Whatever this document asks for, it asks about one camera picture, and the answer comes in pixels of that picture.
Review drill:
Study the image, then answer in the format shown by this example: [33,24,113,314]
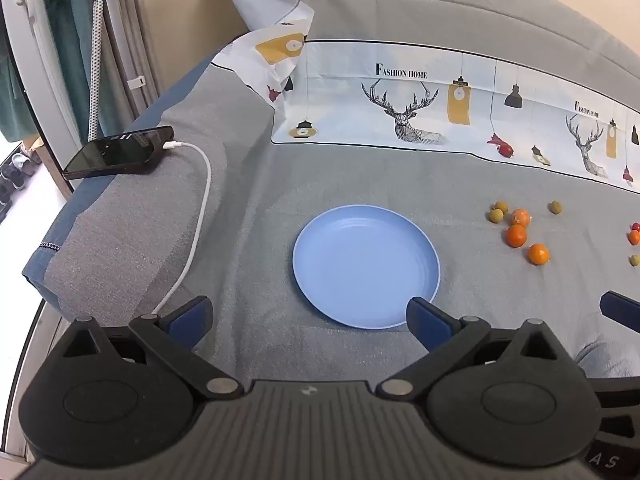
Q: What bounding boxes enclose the grey pillow blue edge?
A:
[22,50,281,341]

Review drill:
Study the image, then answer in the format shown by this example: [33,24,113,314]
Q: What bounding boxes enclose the white charging cable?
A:
[150,141,212,317]

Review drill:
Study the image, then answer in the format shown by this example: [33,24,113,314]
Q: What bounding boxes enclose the pile of shoes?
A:
[0,142,45,223]

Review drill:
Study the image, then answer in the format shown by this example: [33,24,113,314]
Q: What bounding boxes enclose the printed white pillow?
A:
[210,0,316,106]

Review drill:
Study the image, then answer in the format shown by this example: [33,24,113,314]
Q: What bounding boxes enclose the teal hanging cloth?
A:
[37,0,126,136]

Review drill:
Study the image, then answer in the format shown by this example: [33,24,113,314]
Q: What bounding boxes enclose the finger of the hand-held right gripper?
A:
[599,290,640,333]

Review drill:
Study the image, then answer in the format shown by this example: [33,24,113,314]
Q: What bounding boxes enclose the grey curtain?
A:
[100,0,168,128]

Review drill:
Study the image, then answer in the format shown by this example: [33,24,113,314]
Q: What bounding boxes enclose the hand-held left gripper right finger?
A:
[375,297,581,402]

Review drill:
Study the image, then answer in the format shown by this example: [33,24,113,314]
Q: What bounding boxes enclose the black white braided cable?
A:
[87,0,107,142]

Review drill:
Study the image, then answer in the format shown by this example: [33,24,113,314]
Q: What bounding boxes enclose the black smartphone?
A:
[62,125,175,181]

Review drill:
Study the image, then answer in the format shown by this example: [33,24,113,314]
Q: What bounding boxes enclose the white rack frame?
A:
[0,0,76,196]

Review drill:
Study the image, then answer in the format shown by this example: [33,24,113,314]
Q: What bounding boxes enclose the blue plate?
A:
[292,204,442,331]

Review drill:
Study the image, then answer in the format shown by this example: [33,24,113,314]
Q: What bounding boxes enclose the grey deer print bedspread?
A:
[200,0,640,381]

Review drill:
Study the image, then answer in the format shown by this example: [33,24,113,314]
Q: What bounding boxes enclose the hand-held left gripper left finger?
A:
[60,296,246,401]

